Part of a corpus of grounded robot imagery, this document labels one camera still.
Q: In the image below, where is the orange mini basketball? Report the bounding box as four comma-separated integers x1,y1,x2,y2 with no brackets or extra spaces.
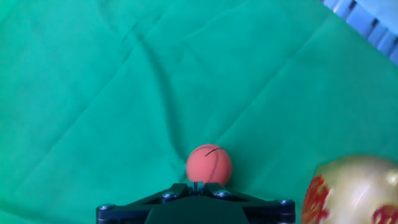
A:
185,143,233,187

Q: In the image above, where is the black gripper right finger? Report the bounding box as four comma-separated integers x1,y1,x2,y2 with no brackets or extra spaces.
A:
198,182,296,224

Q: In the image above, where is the gold piggy bank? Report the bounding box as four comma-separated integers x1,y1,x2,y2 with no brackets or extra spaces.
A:
300,154,398,224

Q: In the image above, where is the green cloth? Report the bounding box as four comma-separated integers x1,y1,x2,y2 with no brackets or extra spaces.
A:
0,0,398,224

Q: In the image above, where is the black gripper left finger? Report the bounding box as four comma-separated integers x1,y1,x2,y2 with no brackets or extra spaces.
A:
96,182,197,224

